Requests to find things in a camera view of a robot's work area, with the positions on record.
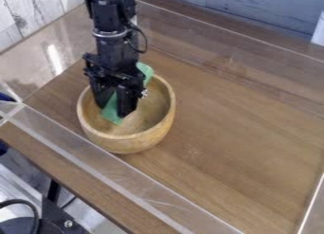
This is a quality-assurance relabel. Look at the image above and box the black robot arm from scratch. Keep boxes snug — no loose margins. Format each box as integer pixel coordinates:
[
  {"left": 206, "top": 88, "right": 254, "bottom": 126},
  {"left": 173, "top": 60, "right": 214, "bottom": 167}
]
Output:
[{"left": 82, "top": 0, "right": 146, "bottom": 117}]

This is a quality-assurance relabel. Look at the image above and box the black cable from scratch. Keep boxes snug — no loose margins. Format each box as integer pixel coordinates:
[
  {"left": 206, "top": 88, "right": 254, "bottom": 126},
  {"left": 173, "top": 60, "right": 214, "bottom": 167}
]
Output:
[{"left": 0, "top": 198, "right": 41, "bottom": 234}]

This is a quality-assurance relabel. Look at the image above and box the brown wooden bowl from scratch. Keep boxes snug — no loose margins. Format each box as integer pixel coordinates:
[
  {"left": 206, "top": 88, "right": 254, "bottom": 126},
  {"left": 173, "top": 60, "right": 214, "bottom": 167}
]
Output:
[{"left": 76, "top": 75, "right": 176, "bottom": 154}]

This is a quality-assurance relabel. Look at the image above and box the green rectangular block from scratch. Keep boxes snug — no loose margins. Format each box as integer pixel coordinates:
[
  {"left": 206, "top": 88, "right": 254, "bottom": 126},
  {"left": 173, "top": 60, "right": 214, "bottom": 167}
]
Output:
[{"left": 101, "top": 62, "right": 154, "bottom": 125}]

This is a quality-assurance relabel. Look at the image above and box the blue object at left edge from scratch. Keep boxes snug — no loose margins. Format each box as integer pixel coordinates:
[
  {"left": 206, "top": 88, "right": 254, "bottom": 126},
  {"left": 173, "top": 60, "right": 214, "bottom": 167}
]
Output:
[{"left": 0, "top": 92, "right": 16, "bottom": 102}]

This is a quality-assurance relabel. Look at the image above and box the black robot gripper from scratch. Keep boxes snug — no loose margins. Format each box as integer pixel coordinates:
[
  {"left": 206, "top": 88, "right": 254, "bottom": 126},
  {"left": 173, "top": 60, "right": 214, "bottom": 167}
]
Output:
[{"left": 82, "top": 53, "right": 145, "bottom": 118}]

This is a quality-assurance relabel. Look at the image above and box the black metal table leg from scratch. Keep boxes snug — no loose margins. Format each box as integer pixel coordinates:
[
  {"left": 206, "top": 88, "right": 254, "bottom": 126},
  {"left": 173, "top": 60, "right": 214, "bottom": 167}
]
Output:
[{"left": 46, "top": 180, "right": 62, "bottom": 205}]

